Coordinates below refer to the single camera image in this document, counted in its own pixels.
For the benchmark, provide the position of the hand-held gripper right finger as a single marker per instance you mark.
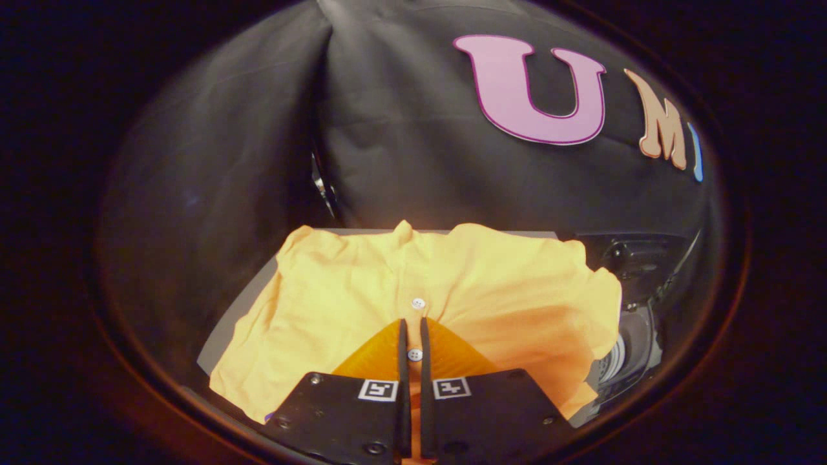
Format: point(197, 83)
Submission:
point(484, 413)

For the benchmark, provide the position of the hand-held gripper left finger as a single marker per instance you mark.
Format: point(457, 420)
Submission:
point(349, 413)

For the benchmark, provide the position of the orange button shirt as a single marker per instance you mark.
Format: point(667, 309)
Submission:
point(336, 290)

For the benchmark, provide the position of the grey and white cabinet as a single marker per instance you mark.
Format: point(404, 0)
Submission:
point(226, 329)

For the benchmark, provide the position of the black backdrop cloth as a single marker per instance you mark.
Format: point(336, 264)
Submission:
point(413, 161)

